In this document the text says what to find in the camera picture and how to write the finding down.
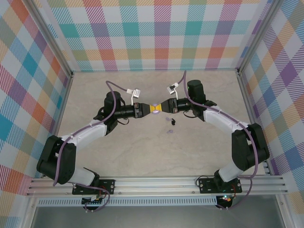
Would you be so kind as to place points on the purple earbud charging case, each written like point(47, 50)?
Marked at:
point(156, 113)

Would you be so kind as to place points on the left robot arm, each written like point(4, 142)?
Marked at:
point(83, 134)

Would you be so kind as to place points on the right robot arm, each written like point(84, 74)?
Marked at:
point(223, 120)

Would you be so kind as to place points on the small circuit board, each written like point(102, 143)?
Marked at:
point(225, 199)
point(92, 202)

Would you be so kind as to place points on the grey metal sheet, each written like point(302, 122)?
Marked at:
point(154, 218)

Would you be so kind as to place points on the aluminium mounting rail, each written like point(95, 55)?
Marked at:
point(154, 184)

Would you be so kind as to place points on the aluminium table side rail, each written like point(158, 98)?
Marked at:
point(249, 107)
point(62, 104)

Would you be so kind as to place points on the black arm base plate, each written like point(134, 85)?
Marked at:
point(206, 186)
point(108, 186)

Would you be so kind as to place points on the aluminium frame post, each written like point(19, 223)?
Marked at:
point(52, 39)
point(259, 35)

